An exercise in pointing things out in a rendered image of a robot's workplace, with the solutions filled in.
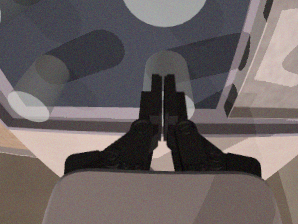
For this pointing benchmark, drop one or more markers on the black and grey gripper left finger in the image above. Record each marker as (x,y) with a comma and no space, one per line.
(134,150)

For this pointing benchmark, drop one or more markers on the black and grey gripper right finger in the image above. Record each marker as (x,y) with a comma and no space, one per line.
(196,153)

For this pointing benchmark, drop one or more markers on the white shallow tray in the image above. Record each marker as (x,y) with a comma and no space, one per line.
(269,90)

